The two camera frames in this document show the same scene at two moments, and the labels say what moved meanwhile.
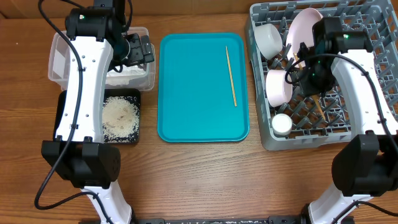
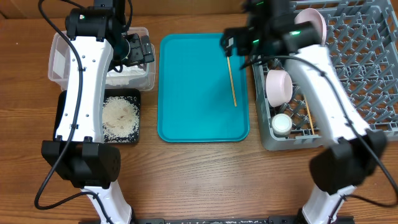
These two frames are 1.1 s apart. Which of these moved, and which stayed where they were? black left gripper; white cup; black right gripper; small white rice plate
Moved: black right gripper
Stayed: black left gripper; white cup; small white rice plate
